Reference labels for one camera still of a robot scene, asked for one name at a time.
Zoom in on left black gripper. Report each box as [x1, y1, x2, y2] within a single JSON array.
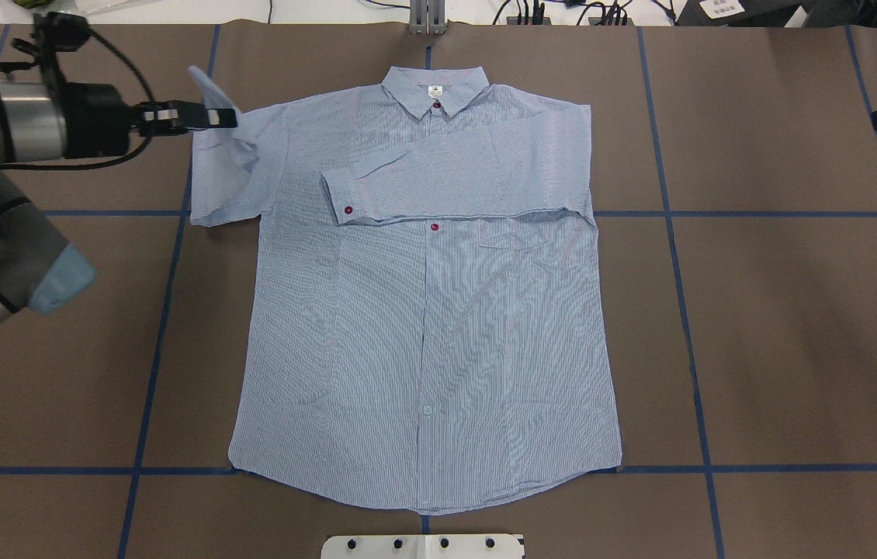
[[58, 82, 237, 160]]

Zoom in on light blue striped shirt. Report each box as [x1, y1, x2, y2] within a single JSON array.
[[190, 67, 622, 516]]

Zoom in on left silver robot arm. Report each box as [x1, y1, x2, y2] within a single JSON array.
[[0, 81, 237, 324]]

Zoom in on folded green cloth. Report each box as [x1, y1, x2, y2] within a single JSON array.
[[12, 0, 55, 10]]

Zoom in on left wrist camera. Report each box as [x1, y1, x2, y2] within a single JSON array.
[[0, 12, 93, 88]]

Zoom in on grey aluminium post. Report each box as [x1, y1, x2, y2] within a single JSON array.
[[409, 0, 448, 36]]

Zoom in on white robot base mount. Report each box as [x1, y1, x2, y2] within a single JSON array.
[[321, 533, 526, 558]]

